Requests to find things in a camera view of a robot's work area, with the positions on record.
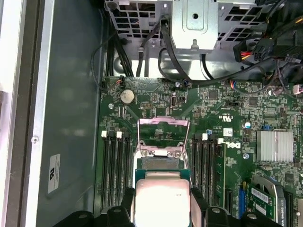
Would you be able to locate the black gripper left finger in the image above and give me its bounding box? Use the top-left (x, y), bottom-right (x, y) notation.
top-left (54, 186), bottom-right (136, 227)

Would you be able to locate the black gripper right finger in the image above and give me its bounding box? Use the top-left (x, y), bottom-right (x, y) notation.
top-left (190, 186), bottom-right (278, 227)

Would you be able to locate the silver CPU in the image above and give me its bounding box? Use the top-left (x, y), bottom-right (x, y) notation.
top-left (133, 168), bottom-right (193, 227)

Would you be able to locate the black expansion slot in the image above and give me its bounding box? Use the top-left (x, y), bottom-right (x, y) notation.
top-left (226, 189), bottom-right (234, 219)

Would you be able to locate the black RAM slot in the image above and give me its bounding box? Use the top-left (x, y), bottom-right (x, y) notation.
top-left (100, 131), bottom-right (109, 211)
top-left (208, 134), bottom-right (216, 206)
top-left (191, 133), bottom-right (199, 206)
top-left (116, 131), bottom-right (124, 211)
top-left (108, 132), bottom-right (116, 211)
top-left (200, 133), bottom-right (208, 206)
top-left (124, 132), bottom-right (131, 211)

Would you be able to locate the CPU socket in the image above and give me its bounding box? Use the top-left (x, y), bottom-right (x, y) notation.
top-left (136, 139), bottom-right (191, 172)

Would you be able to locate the blue header connector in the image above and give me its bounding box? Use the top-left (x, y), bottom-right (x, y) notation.
top-left (240, 181), bottom-right (249, 214)

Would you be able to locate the green RAM stick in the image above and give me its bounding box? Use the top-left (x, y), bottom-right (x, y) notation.
top-left (216, 139), bottom-right (226, 207)

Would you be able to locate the black graphics card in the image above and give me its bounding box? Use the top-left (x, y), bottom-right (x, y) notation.
top-left (250, 175), bottom-right (303, 227)

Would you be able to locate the silver chipset heatsink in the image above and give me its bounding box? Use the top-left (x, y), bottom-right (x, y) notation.
top-left (256, 131), bottom-right (294, 163)

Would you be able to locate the green motherboard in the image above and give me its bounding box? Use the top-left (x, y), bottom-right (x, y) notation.
top-left (98, 75), bottom-right (303, 227)

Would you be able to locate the silver coin battery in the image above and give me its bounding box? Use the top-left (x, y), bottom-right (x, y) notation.
top-left (119, 89), bottom-right (136, 105)

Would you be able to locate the black PC case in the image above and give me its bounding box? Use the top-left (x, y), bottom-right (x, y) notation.
top-left (0, 0), bottom-right (303, 227)

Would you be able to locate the metal drive cage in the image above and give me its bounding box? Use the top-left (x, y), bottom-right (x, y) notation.
top-left (104, 0), bottom-right (269, 80)

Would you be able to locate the orange power wire bundle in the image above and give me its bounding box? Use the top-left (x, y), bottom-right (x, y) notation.
top-left (233, 37), bottom-right (268, 63)

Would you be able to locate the thick black cable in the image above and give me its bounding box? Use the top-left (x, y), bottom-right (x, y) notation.
top-left (158, 18), bottom-right (280, 82)

